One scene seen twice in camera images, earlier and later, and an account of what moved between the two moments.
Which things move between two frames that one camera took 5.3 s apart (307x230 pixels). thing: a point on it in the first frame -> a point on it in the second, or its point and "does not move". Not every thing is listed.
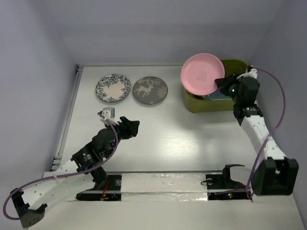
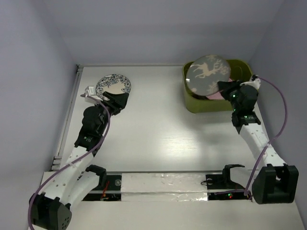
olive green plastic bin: x=194 y=105 does not move
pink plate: x=198 y=73 -> x=218 y=96
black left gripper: x=128 y=128 -> x=116 y=102
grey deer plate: x=150 y=90 -> x=204 y=73
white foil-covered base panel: x=163 y=187 does not move
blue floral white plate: x=113 y=87 does not move
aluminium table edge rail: x=57 y=160 does not move
